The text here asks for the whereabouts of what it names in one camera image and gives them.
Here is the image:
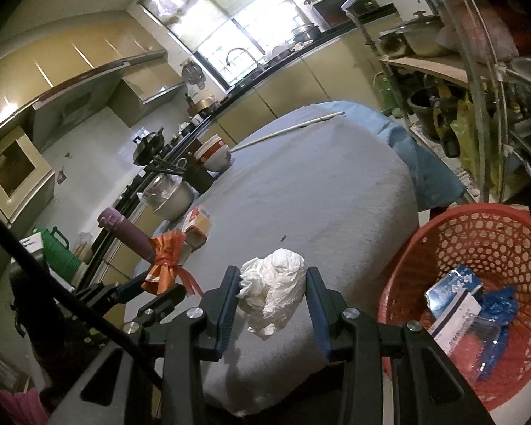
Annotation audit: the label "brass pot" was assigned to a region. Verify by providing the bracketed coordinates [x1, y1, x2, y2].
[190, 95, 220, 117]

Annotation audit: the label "blue and silver packet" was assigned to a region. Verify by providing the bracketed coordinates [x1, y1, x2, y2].
[425, 266, 483, 319]

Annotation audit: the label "kitchen window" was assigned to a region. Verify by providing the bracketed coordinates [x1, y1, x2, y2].
[139, 0, 302, 89]

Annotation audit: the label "pink plastic bag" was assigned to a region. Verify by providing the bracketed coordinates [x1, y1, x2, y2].
[438, 0, 519, 65]

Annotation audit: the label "black chopstick holder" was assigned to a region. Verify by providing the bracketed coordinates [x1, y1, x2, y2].
[183, 159, 216, 194]

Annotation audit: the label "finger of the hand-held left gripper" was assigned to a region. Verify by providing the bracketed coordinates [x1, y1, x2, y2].
[130, 284, 187, 326]
[75, 272, 155, 311]

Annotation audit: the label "white plastic bag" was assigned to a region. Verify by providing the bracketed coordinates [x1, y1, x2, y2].
[235, 249, 305, 341]

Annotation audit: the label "green bottle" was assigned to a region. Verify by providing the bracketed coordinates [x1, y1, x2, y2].
[374, 73, 401, 118]

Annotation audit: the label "black wok with lid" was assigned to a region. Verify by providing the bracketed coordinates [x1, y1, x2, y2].
[133, 128, 167, 167]

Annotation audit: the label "small dark cooking pot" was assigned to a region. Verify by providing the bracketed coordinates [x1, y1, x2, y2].
[377, 31, 410, 56]

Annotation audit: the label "red plastic bag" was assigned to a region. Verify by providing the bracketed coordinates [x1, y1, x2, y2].
[445, 334, 487, 377]

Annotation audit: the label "small yellow wall cabinet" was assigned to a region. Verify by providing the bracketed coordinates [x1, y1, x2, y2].
[108, 75, 187, 127]

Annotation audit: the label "orange plastic bag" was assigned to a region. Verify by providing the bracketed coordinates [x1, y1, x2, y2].
[141, 231, 204, 297]

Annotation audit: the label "purple thermos bottle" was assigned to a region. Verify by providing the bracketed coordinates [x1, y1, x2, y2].
[97, 206, 153, 260]

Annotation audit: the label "black cable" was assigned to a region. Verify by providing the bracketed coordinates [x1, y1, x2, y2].
[0, 204, 162, 390]

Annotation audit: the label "glass door wall cabinet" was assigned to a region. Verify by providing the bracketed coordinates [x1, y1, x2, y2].
[0, 124, 56, 227]

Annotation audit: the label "black gas stove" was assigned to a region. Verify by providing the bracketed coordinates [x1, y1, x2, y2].
[119, 170, 161, 214]

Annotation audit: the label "white bowl with red rim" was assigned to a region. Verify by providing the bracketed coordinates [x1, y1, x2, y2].
[194, 134, 225, 155]

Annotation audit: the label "red plastic basket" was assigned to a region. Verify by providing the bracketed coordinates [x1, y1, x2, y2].
[377, 203, 531, 414]

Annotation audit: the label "yellow upper cabinets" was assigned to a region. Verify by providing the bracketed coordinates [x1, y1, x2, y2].
[0, 0, 169, 113]

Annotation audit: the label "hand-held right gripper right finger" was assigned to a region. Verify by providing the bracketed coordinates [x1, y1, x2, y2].
[307, 267, 496, 425]

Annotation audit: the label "white thin rod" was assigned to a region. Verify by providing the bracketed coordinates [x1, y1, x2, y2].
[232, 112, 346, 149]

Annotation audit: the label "large white bowl red band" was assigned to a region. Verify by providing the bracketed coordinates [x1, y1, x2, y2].
[202, 144, 231, 173]

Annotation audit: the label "green thermos jug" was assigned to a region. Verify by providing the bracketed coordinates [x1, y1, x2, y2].
[33, 227, 82, 282]

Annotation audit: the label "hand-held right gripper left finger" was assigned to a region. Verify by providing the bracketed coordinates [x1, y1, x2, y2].
[48, 266, 242, 425]

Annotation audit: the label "metal shelf rack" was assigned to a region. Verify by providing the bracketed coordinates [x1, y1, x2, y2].
[341, 0, 531, 204]

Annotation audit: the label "large steel cooking pot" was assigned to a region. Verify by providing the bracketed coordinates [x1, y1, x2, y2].
[396, 11, 449, 57]

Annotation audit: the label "black microwave oven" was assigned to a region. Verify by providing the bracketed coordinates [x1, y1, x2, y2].
[312, 0, 364, 27]

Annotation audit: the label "steel faucet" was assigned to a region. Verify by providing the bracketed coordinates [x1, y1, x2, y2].
[225, 47, 260, 77]

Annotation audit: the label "white plastic appliance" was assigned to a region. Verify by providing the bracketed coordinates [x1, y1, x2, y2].
[18, 236, 45, 266]

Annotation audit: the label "yellow plastic bag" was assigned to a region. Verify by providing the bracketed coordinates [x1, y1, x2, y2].
[451, 97, 514, 196]

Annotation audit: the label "steel pot with lid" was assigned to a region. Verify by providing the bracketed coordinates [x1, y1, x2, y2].
[291, 23, 322, 44]

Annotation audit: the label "steel basin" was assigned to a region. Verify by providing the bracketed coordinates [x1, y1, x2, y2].
[142, 174, 195, 222]

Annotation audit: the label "red and white carton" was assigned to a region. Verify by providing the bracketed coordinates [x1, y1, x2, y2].
[181, 205, 213, 249]

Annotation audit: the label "white medicine box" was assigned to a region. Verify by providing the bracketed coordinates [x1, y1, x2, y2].
[427, 294, 481, 350]

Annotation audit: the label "steel range hood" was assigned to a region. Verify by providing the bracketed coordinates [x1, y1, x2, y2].
[27, 49, 169, 130]

